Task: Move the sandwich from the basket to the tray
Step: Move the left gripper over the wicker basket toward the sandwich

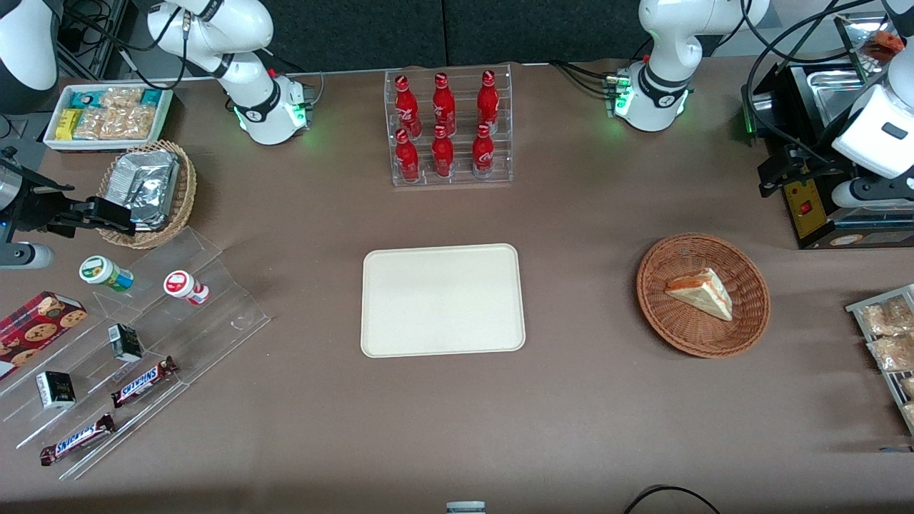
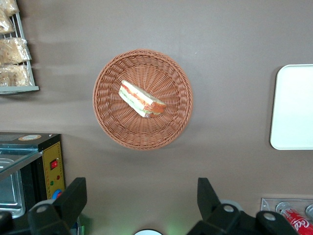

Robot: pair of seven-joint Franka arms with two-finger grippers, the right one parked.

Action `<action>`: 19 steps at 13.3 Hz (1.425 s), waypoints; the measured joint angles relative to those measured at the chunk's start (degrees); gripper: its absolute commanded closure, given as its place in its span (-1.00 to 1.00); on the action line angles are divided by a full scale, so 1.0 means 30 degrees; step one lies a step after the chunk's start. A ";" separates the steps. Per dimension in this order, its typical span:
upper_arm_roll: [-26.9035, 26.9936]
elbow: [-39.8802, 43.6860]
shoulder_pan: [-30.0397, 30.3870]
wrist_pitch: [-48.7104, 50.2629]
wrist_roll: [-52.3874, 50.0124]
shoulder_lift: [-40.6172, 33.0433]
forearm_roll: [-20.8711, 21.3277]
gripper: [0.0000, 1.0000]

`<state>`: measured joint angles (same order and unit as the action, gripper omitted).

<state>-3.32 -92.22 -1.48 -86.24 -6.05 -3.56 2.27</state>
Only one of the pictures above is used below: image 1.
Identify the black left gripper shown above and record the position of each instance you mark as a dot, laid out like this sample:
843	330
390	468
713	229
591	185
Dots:
805	170

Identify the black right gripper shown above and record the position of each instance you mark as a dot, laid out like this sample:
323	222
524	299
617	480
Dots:
34	208

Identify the triangular sandwich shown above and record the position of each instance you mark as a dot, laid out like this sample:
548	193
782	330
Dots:
703	293

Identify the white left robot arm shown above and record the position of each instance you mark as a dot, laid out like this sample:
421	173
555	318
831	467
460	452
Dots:
660	50

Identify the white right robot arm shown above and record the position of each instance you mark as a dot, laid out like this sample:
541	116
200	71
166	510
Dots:
265	107

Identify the light wicker basket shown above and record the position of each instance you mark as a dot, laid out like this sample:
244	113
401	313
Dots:
182	200

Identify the brown round wicker basket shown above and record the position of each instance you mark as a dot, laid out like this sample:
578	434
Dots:
671	328

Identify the beige plastic tray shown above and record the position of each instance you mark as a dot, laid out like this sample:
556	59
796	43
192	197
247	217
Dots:
443	300

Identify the silver foil packs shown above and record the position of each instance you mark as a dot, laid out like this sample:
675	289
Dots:
146	185

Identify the black food warmer cabinet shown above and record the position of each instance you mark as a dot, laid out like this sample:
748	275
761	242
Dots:
810	214

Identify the green lid yogurt cup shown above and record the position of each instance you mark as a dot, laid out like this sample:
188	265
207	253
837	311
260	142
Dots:
103	273

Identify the clear bag of crackers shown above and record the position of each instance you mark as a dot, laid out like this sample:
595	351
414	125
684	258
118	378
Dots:
118	123
121	97

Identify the red lid yogurt cup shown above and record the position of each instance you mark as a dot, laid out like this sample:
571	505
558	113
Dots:
182	285

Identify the yellow snack packet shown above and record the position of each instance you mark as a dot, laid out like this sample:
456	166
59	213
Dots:
67	123

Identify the white rectangular snack bin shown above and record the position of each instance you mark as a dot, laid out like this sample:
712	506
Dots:
164	114

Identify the teal snack packet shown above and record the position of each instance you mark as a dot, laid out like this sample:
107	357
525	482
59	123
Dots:
84	99
151	97

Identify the small black carton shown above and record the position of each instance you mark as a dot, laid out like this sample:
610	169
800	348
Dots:
126	343
56	390

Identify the red cookie box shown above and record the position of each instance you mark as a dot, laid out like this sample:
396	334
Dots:
36	332

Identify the clear acrylic stepped stand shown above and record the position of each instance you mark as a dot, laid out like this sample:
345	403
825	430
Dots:
214	321

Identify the red fried food pieces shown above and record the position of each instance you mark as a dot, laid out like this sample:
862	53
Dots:
885	44

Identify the brown snickers bar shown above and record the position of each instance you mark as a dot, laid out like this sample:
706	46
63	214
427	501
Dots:
77	439
143	382

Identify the clear bag of fried snacks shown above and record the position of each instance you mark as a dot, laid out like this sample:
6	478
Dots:
892	353
885	318

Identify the red cola bottle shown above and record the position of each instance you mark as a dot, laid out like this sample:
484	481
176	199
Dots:
442	157
443	107
483	153
488	103
407	160
406	107

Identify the clear acrylic bottle rack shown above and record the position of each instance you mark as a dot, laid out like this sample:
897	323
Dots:
457	182

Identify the grey small object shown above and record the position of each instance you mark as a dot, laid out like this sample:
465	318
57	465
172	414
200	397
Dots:
465	507

